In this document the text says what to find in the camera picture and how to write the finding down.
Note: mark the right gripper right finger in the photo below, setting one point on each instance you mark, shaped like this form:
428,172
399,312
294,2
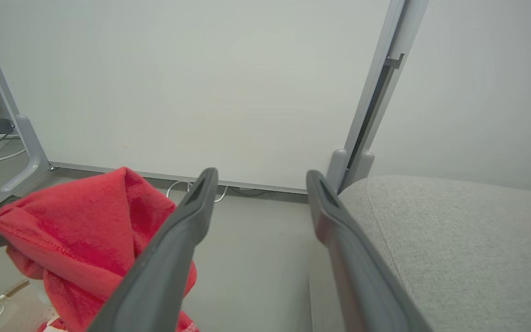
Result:
357,276

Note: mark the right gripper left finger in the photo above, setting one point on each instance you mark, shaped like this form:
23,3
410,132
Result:
164,272

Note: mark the red shorts with white stripes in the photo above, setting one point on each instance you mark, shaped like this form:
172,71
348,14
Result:
76,221

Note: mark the grey partition foot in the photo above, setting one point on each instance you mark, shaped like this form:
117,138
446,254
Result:
337,166
32,157
366,163

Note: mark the black power adapter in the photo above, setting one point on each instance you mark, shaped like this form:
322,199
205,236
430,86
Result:
2,126

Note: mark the light grey fabric ottoman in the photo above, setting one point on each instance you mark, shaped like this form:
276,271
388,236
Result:
468,253

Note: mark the grey metal frame stand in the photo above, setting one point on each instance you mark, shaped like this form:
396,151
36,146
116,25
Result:
201,83

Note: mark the white partition panel grey frame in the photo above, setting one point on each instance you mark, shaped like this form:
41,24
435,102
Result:
477,92

